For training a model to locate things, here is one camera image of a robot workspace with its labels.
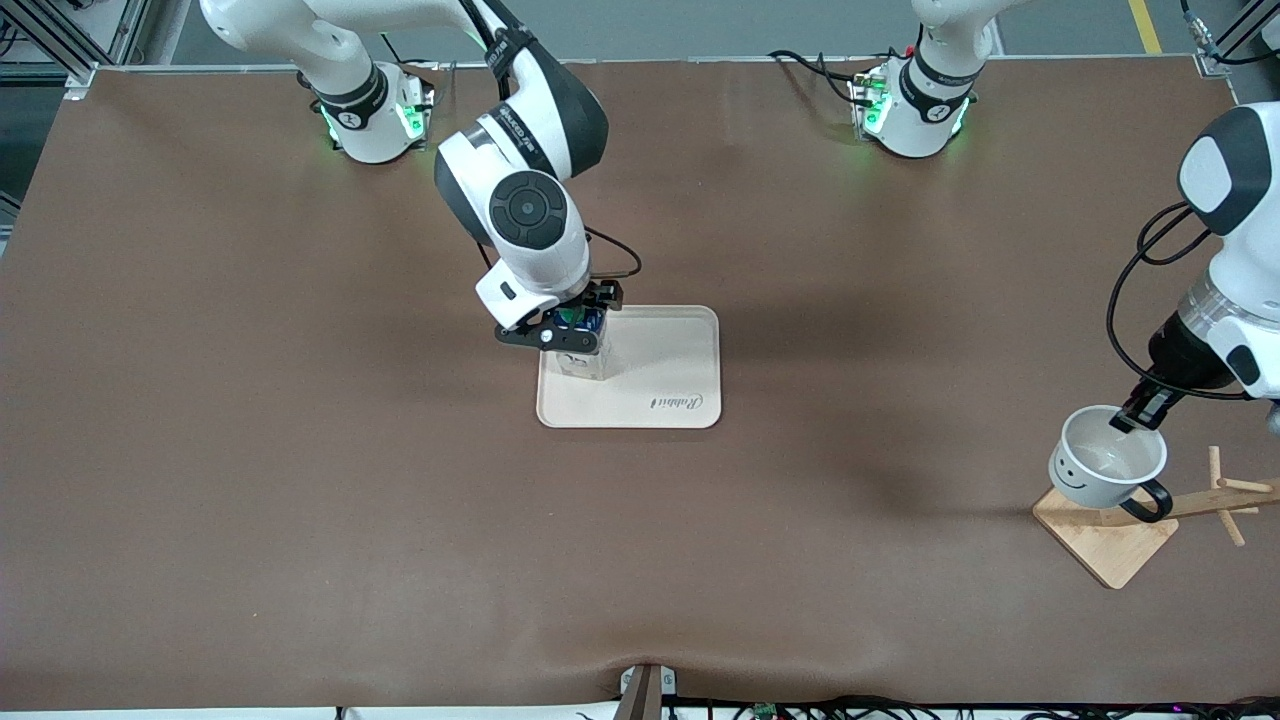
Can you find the yellow floor tape strip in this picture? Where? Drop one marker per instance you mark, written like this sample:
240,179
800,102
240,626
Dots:
1145,25

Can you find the blue white milk carton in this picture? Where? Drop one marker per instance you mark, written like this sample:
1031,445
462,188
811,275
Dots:
585,365

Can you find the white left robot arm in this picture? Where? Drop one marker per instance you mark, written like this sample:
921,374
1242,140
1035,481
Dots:
1240,170

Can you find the brown table mat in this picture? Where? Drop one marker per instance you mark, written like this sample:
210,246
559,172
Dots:
300,500

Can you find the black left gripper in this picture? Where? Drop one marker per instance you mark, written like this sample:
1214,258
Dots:
1183,359

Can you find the wooden cup hanging rack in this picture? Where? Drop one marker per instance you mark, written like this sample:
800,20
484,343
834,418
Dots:
1110,550

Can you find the metal clamp bracket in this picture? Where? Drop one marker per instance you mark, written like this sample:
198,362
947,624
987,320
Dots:
645,695

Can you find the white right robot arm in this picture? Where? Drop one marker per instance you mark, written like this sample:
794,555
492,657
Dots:
525,150

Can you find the beige plastic tray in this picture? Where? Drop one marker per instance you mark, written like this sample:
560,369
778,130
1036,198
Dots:
660,360

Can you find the small green circuit board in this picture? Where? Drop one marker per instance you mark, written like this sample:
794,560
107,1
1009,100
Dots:
766,711

